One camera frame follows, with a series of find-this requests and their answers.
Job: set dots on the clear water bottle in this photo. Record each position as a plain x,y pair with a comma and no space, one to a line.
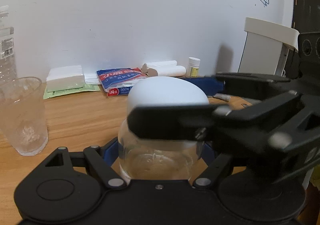
8,64

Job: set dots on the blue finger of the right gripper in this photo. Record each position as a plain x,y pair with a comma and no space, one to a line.
209,85

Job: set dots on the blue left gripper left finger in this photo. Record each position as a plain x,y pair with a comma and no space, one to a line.
109,152

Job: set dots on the white folded paper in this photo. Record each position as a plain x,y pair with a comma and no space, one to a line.
92,79

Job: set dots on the white round jar lid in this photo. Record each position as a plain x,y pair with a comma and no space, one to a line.
163,91

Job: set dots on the white cabinet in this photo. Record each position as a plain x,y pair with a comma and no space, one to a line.
266,47

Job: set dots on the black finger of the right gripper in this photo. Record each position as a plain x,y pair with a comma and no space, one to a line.
184,122

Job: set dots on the green paper sheet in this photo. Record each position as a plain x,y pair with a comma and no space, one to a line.
85,88

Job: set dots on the blue dental flosser bag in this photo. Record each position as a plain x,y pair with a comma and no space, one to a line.
119,81

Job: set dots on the frosted clear plastic cup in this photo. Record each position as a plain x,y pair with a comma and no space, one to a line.
23,120

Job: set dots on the white tissue stack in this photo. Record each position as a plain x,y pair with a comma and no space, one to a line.
64,78

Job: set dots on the clear glass jar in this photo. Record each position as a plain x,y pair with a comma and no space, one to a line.
156,159

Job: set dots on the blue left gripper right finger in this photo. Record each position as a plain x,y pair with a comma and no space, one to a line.
208,155

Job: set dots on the white pill bottle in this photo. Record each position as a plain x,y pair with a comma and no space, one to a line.
193,67

